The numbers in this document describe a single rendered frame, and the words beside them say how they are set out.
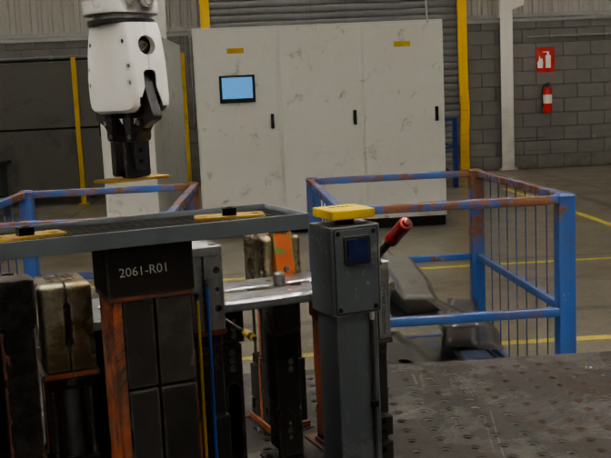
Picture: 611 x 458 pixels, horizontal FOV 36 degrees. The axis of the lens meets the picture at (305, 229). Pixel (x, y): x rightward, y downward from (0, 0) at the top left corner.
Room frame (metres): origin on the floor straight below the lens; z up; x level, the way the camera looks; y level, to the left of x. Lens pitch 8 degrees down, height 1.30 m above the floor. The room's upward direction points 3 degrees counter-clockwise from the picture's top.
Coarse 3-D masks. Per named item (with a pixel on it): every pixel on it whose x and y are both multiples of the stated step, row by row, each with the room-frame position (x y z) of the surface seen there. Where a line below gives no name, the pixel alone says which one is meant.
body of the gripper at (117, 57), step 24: (96, 24) 1.05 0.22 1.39; (120, 24) 1.04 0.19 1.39; (144, 24) 1.05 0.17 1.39; (96, 48) 1.07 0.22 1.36; (120, 48) 1.04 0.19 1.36; (144, 48) 1.05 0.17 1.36; (96, 72) 1.08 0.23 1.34; (120, 72) 1.04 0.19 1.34; (96, 96) 1.08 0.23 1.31; (120, 96) 1.04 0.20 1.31; (168, 96) 1.06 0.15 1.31
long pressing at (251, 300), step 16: (224, 288) 1.49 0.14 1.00; (240, 288) 1.49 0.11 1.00; (272, 288) 1.47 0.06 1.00; (288, 288) 1.46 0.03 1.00; (304, 288) 1.46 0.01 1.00; (96, 304) 1.41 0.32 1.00; (240, 304) 1.37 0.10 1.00; (256, 304) 1.38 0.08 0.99; (272, 304) 1.39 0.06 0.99; (96, 320) 1.29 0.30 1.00
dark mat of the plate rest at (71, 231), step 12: (180, 216) 1.15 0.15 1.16; (192, 216) 1.15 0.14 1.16; (264, 216) 1.11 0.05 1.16; (60, 228) 1.09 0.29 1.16; (72, 228) 1.08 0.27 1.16; (84, 228) 1.08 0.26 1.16; (96, 228) 1.07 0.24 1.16; (108, 228) 1.07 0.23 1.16; (120, 228) 1.06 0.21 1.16; (132, 228) 1.06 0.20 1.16; (144, 228) 1.06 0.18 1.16; (24, 240) 1.00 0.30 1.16
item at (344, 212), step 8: (320, 208) 1.17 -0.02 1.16; (328, 208) 1.17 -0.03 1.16; (336, 208) 1.16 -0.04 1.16; (344, 208) 1.16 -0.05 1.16; (352, 208) 1.16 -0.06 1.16; (360, 208) 1.15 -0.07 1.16; (368, 208) 1.15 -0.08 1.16; (320, 216) 1.16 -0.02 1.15; (328, 216) 1.14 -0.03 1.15; (336, 216) 1.14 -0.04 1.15; (344, 216) 1.14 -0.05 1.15; (352, 216) 1.14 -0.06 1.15; (360, 216) 1.15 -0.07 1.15; (368, 216) 1.15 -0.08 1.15
